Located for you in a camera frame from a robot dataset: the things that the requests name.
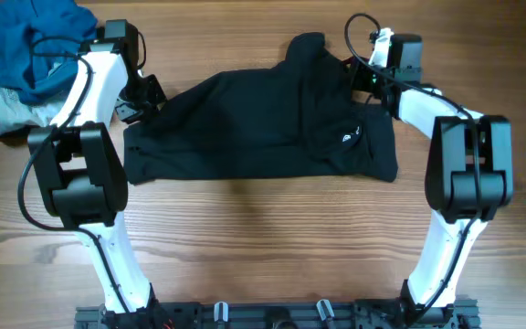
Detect black shorts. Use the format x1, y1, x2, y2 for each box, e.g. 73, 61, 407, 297
123, 32, 398, 185

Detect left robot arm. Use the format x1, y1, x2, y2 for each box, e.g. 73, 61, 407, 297
17, 19, 174, 328

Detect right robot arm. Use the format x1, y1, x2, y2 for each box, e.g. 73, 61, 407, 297
350, 28, 513, 328

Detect blue crumpled garment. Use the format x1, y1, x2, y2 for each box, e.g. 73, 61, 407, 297
0, 0, 98, 104

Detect dark folded garment under pile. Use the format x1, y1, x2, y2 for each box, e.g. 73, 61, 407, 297
0, 127, 30, 147

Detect left black camera cable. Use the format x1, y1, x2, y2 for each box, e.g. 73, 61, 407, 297
16, 35, 132, 316

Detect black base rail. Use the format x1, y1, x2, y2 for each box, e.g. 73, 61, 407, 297
73, 298, 481, 329

